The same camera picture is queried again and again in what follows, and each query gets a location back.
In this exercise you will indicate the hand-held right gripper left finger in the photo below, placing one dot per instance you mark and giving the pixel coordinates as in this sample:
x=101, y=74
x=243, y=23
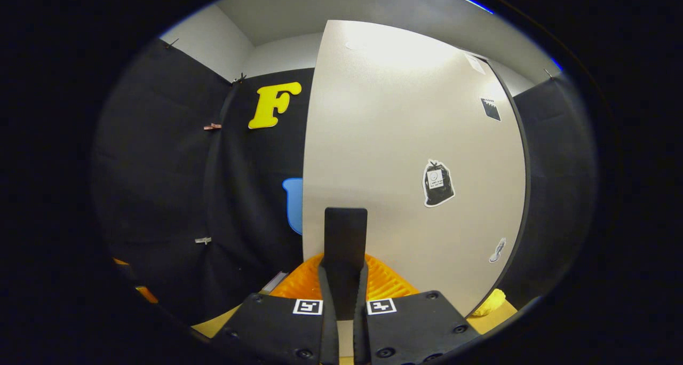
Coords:
x=330, y=327

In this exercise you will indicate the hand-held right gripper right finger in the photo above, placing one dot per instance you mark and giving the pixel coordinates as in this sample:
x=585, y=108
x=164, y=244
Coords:
x=361, y=327

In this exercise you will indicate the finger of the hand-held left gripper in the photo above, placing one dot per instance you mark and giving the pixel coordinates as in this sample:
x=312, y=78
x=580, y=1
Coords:
x=120, y=261
x=147, y=294

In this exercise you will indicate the beige cabinet door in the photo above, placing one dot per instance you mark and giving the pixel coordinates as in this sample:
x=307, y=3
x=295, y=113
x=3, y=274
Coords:
x=400, y=141

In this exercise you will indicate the blue-grey book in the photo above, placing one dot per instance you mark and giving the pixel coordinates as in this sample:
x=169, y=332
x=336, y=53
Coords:
x=274, y=283

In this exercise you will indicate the white cloth clip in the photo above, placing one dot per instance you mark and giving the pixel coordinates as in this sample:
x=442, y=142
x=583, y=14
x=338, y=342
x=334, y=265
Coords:
x=203, y=240

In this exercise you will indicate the black backdrop cloth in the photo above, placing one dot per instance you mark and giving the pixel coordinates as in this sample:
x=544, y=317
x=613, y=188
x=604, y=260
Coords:
x=160, y=167

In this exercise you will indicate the yellow round sponge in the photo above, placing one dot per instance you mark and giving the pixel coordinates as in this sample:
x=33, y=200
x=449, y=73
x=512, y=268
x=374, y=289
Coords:
x=490, y=302

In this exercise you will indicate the red cloth clip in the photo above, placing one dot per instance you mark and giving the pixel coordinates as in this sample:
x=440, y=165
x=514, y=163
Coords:
x=212, y=126

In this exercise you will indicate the black binder clip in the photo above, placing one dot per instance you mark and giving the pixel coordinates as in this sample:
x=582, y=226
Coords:
x=171, y=43
x=239, y=78

